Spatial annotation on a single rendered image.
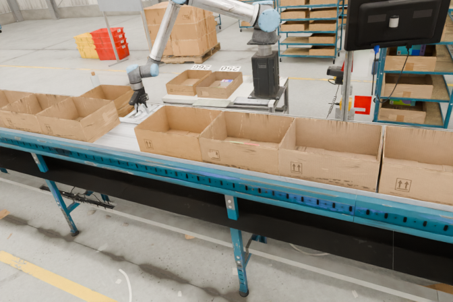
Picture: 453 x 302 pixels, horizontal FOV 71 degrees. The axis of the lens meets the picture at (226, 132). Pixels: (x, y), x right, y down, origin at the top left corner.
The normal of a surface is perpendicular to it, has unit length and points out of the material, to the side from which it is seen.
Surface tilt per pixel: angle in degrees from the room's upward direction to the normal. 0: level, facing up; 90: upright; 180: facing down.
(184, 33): 89
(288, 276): 0
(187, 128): 89
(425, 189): 91
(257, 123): 89
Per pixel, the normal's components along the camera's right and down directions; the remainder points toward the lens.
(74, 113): 0.90, 0.11
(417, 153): -0.42, 0.47
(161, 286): -0.11, -0.86
